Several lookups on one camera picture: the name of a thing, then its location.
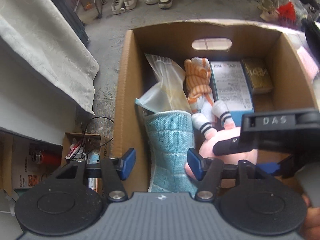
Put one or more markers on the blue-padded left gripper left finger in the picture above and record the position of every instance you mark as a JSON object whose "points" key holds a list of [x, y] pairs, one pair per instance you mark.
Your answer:
{"points": [[122, 166]]}

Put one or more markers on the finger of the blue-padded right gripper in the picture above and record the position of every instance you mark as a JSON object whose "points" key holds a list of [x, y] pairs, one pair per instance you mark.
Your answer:
{"points": [[271, 167], [236, 145]]}

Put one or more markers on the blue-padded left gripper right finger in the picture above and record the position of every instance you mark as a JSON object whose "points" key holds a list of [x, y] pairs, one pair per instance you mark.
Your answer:
{"points": [[200, 166]]}

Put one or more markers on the pink plush toy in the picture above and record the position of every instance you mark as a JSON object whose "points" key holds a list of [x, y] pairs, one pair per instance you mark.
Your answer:
{"points": [[212, 136]]}

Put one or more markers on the light blue towel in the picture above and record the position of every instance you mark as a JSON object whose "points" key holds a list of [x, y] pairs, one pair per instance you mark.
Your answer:
{"points": [[170, 136]]}

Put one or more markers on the light blue box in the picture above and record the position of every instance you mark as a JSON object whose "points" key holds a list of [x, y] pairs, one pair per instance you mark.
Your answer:
{"points": [[230, 85]]}

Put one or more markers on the clear bag of yellow contents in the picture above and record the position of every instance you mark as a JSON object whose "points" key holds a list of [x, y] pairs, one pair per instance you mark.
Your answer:
{"points": [[167, 94]]}

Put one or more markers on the pink scrubbing sponge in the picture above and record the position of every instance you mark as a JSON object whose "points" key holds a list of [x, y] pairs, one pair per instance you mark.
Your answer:
{"points": [[308, 63]]}

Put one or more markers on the right hand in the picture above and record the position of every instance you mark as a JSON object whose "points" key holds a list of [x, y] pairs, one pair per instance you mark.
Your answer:
{"points": [[310, 229]]}

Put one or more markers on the small cardboard box of items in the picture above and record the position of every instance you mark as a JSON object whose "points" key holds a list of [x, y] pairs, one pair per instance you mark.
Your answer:
{"points": [[91, 148]]}

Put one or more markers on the red canister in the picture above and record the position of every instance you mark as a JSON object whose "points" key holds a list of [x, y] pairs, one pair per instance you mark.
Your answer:
{"points": [[46, 158]]}

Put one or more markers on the brown cardboard box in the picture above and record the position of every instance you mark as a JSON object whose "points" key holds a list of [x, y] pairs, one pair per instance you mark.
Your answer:
{"points": [[216, 40]]}

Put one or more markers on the black exercise bike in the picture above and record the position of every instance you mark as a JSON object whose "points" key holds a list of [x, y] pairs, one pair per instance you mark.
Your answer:
{"points": [[309, 26]]}

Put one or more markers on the large printed cardboard box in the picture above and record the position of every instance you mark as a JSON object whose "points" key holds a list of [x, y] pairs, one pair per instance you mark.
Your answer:
{"points": [[18, 171]]}

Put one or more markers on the white curtain cloth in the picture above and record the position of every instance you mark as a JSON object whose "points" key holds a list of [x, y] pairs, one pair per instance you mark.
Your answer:
{"points": [[39, 34]]}

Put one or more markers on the white shoe left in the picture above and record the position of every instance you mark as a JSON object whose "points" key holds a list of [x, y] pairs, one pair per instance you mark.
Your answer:
{"points": [[118, 7]]}

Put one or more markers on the white shoe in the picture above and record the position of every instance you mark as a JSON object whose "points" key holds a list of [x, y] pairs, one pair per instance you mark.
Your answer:
{"points": [[118, 7], [130, 4]]}

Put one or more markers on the white shoe right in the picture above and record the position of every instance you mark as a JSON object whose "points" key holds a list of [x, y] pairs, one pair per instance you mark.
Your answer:
{"points": [[130, 4]]}

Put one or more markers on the black suitcase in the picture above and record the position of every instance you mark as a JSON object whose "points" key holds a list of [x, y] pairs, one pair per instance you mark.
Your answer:
{"points": [[73, 20]]}

